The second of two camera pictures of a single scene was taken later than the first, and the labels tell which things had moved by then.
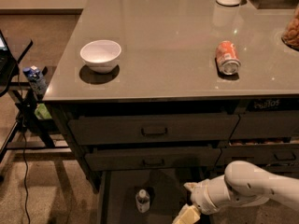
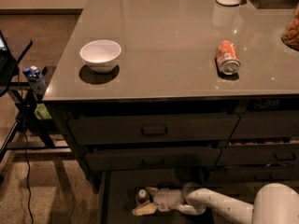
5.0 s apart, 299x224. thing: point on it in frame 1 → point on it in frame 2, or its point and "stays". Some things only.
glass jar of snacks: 291,36 stays
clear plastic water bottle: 143,202 stays
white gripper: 199,196 → 163,199
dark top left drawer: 150,129 stays
